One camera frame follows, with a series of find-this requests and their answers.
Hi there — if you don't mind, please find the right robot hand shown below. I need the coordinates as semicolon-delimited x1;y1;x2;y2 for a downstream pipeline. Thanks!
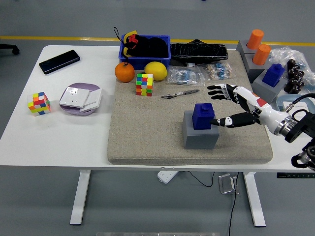
207;83;285;133

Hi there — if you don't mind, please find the blue square seal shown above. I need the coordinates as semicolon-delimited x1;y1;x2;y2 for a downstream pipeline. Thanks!
261;63;285;88
192;102;216;130

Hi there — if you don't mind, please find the grey square-slot seal holder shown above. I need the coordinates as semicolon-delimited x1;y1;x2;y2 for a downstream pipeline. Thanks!
251;70;288;104
182;110;220;150

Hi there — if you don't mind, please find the grey round-slot seal holder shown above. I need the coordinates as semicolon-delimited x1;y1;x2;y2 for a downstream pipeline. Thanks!
236;39;259;57
243;53;271;84

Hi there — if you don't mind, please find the orange cylinder seal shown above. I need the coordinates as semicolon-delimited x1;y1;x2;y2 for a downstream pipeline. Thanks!
252;44;272;66
247;29;265;50

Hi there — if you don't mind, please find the light blue plate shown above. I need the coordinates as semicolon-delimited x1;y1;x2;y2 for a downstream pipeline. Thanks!
275;94;312;113

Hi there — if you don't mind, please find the clear bag of resistors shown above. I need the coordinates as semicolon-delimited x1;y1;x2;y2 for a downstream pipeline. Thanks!
200;61;233;81
166;65;206;87

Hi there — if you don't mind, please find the crumpled clear plastic bag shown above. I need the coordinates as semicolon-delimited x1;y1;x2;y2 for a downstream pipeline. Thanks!
268;46;315;99

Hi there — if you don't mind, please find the black pen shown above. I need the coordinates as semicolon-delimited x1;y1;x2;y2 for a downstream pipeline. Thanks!
161;89;200;99

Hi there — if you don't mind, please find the black keyboard in plastic wrap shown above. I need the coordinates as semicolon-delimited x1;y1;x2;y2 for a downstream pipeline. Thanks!
170;39;229;66

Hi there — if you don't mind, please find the black table control panel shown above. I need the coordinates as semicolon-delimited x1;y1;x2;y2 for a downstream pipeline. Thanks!
276;173;315;178

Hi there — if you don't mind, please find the white table leg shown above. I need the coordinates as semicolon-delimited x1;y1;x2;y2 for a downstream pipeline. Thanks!
243;172;267;227
69;169;92;226

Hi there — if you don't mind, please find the yellow lemon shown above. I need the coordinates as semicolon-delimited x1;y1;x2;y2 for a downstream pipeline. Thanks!
144;61;168;82

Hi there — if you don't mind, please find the grey-brown mat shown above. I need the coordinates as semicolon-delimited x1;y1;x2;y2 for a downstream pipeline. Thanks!
107;50;274;166

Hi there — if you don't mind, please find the white power strip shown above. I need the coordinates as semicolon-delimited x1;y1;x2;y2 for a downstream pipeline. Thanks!
157;170;179;184

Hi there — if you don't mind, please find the blue plastic bin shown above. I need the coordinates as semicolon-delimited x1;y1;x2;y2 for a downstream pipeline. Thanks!
118;34;171;72

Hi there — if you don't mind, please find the orange fruit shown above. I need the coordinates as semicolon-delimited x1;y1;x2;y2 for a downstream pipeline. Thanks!
114;61;136;83

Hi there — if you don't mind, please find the purple plate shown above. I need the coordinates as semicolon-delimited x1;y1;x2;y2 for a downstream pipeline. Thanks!
59;82;102;117

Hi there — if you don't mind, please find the black smartphone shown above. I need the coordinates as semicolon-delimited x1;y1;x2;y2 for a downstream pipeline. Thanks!
38;49;81;75

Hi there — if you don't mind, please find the twisted multicolour puzzle cube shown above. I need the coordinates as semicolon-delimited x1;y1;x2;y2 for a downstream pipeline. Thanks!
27;91;51;117

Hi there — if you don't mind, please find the black chair base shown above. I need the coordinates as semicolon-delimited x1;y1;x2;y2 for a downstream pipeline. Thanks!
0;43;20;55

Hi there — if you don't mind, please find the white square switch panel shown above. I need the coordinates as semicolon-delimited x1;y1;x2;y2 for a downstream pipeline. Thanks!
282;101;310;113

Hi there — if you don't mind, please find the silver metal bracket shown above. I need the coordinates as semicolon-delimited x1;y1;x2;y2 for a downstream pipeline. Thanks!
218;173;238;195

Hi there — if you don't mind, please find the thin black curved cable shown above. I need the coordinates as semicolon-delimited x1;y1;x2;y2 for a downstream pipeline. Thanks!
187;171;216;187

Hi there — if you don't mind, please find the long black floor cable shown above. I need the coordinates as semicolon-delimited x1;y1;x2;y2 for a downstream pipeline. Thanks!
227;172;240;236

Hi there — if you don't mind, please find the black pouch with strap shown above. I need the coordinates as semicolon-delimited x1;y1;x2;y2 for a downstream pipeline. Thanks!
113;27;169;59

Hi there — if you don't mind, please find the white wall switch panel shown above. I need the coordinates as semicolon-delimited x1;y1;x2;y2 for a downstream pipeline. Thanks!
79;88;103;113

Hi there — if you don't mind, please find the white wall socket panel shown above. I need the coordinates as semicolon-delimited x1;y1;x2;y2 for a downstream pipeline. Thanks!
59;86;91;109

